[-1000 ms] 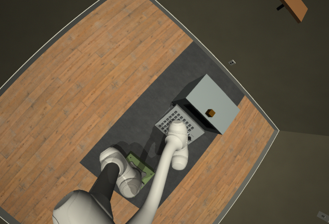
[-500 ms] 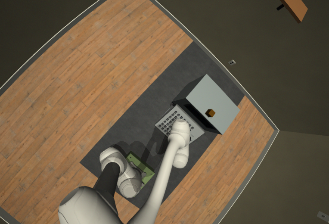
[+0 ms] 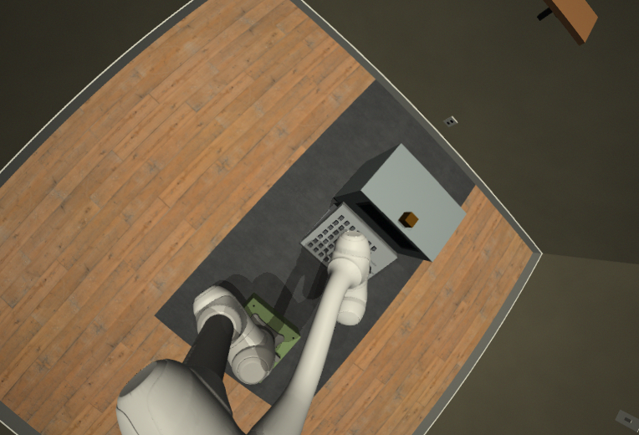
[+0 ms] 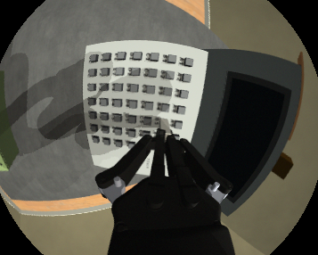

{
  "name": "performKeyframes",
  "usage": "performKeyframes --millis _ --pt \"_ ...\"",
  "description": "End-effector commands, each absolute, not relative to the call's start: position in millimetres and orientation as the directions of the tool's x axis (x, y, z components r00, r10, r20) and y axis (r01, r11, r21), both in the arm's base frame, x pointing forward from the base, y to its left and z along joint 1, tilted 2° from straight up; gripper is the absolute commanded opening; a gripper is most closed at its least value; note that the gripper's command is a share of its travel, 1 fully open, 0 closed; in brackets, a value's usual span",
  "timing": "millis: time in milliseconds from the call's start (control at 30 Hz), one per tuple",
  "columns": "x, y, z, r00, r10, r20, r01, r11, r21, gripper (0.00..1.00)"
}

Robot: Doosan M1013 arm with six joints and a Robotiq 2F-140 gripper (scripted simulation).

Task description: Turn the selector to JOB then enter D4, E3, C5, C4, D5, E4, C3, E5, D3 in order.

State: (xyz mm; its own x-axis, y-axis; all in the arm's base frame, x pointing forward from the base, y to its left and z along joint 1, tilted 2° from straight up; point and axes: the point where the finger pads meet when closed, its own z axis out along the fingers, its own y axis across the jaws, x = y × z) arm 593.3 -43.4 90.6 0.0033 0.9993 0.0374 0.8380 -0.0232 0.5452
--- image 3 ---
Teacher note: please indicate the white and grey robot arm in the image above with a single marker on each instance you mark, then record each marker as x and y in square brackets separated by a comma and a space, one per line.
[168, 397]

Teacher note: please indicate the grey control console with keypad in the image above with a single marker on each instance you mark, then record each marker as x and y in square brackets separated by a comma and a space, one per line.
[402, 203]

